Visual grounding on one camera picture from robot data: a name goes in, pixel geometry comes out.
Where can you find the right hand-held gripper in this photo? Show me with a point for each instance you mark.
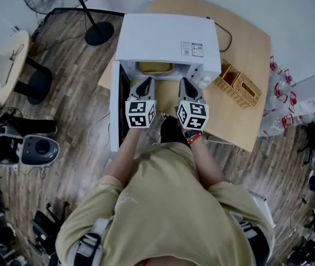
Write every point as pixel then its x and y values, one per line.
pixel 193 113

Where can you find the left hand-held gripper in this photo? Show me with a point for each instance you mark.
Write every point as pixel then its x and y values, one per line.
pixel 140 113

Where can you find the yellow plastic tray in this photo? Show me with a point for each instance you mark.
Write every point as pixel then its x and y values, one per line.
pixel 155 67

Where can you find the white microwave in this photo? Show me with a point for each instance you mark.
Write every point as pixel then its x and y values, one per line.
pixel 168 35

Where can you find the person's right forearm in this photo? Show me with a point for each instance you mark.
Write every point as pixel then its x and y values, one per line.
pixel 204 162

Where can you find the person's left forearm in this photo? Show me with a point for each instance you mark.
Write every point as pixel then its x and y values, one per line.
pixel 124 154

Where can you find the person's right shoe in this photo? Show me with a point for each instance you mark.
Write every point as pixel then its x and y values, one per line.
pixel 165 115

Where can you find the person's black trousers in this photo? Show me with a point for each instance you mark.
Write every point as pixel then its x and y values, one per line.
pixel 172 130

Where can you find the black wristwatch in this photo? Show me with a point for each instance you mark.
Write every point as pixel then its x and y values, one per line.
pixel 190 134

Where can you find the red wristband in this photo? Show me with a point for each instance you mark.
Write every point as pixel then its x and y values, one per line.
pixel 193 139

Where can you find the wicker desk organizer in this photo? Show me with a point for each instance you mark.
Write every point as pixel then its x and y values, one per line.
pixel 240 89

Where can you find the white table leg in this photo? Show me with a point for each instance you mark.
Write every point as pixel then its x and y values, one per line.
pixel 218 139

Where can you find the black standing fan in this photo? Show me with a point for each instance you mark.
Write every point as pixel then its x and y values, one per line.
pixel 99 33

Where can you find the group of clear water jugs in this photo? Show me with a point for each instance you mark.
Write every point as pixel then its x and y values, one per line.
pixel 276 120

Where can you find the person's tan shirt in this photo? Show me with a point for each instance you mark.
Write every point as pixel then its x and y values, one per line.
pixel 168 204

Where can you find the round wooden side table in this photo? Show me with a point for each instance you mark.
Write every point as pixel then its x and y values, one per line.
pixel 16 54

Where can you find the white device with black interior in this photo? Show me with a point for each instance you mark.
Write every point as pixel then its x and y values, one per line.
pixel 2 148

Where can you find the black folded chair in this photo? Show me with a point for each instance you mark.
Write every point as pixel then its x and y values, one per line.
pixel 46 226

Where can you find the white metal frame stool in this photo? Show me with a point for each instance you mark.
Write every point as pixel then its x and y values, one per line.
pixel 262 206

